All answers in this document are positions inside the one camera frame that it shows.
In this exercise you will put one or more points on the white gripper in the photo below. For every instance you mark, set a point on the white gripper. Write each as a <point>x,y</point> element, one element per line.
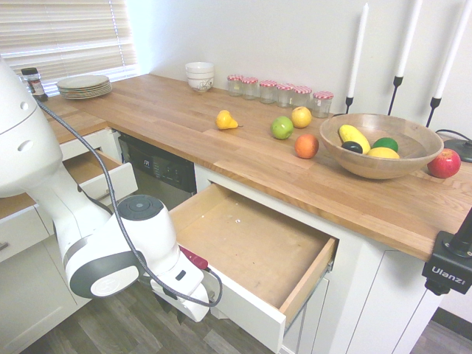
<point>191,291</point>

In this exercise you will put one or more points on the white drawer with wooden inside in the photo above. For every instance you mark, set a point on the white drawer with wooden inside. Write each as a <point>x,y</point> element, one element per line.
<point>258,243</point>

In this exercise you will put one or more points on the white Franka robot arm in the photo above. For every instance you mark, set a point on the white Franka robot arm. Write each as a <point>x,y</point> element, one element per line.
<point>29,147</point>

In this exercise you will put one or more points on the small white open drawer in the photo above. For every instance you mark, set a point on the small white open drawer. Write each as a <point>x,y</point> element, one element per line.
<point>123,180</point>

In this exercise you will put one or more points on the stainless steel dishwasher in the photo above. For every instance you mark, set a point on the stainless steel dishwasher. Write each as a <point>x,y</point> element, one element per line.
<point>162,169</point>

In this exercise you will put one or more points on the white side cabinet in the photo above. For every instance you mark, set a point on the white side cabinet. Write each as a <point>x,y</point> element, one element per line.
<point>22,295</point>

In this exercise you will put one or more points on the yellow pear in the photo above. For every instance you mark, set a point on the yellow pear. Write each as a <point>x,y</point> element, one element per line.
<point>225,119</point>

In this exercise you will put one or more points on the orange fruit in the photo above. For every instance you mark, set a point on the orange fruit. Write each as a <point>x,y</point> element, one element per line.
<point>307,146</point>

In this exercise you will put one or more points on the green apple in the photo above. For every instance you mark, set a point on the green apple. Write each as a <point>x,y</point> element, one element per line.
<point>282,128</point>

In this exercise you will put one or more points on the glass jar with checkered lid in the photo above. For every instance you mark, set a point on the glass jar with checkered lid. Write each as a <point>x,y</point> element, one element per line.
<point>284,97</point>
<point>249,90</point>
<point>234,87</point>
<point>302,96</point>
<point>268,94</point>
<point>322,107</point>

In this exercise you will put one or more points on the yellow apple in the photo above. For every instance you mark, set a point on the yellow apple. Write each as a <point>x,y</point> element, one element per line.
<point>301,117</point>

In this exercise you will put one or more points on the stack of white bowls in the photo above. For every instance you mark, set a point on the stack of white bowls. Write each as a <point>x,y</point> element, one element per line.
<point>199,75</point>

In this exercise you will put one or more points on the stack of white plates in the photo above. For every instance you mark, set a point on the stack of white plates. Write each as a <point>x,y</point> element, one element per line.
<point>85,86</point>

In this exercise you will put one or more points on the black avocado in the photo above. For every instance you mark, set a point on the black avocado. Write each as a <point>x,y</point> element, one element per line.
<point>352,147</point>

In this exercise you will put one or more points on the yellow banana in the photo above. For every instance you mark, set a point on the yellow banana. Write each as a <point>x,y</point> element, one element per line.
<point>354,138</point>

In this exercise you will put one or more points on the large wooden bowl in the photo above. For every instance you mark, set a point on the large wooden bowl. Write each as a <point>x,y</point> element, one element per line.
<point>383,167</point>

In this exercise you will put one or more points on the yellow lemon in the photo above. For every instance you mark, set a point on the yellow lemon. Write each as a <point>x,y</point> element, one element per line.
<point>383,153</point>

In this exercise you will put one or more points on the spice bottle with black cap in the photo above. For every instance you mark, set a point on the spice bottle with black cap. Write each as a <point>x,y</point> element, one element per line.
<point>34,83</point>

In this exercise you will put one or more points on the green lime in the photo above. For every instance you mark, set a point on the green lime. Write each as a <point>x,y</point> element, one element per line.
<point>386,143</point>

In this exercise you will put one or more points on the black candle holder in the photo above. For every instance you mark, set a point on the black candle holder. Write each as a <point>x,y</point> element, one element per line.
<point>349,101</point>
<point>398,82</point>
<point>436,101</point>

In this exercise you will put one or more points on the white window blinds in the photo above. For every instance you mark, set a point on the white window blinds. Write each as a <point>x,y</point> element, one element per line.
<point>73,37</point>

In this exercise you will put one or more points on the red apple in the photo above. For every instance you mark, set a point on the red apple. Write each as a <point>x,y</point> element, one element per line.
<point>444,164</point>

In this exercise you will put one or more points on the tall white candle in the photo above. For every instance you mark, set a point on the tall white candle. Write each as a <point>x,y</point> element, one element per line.
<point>408,40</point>
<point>358,51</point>
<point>450,55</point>

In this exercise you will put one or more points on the dark round lamp base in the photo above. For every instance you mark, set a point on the dark round lamp base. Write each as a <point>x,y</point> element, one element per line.
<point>461,151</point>

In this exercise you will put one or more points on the red wrist camera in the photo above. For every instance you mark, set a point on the red wrist camera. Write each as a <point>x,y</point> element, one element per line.
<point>195,260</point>

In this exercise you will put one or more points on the black Ulanzi camera mount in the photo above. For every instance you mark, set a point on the black Ulanzi camera mount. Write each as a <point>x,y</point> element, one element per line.
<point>446,271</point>

